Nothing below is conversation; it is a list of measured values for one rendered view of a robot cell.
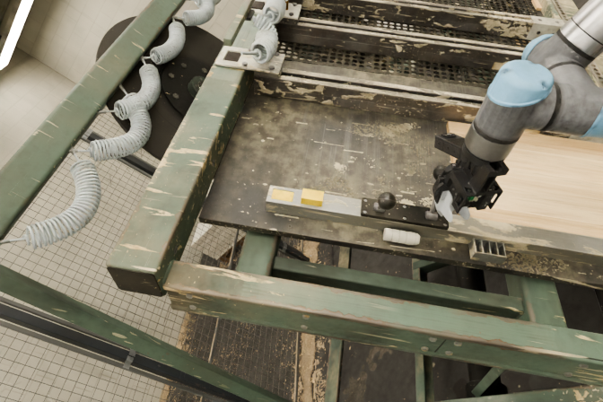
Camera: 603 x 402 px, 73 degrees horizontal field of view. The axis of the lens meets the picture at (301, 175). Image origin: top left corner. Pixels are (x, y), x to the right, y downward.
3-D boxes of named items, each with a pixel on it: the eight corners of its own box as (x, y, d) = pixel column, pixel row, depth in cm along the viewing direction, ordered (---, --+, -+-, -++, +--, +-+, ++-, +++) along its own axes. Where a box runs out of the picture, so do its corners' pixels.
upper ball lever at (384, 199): (385, 217, 95) (397, 210, 82) (369, 214, 95) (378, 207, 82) (387, 201, 95) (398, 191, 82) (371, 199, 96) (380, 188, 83)
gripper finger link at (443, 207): (438, 235, 83) (453, 207, 76) (426, 212, 87) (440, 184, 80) (451, 233, 83) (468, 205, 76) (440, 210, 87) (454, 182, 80)
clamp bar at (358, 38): (578, 85, 142) (623, 20, 124) (244, 39, 148) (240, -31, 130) (570, 69, 148) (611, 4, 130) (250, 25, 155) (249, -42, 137)
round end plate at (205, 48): (260, 209, 157) (52, 83, 126) (251, 214, 161) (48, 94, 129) (294, 87, 210) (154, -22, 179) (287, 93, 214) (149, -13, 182)
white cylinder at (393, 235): (382, 242, 94) (416, 249, 93) (385, 235, 91) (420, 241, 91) (382, 231, 96) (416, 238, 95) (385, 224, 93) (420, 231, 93)
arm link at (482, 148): (464, 116, 68) (508, 112, 70) (455, 135, 72) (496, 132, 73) (486, 147, 63) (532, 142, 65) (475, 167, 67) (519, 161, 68)
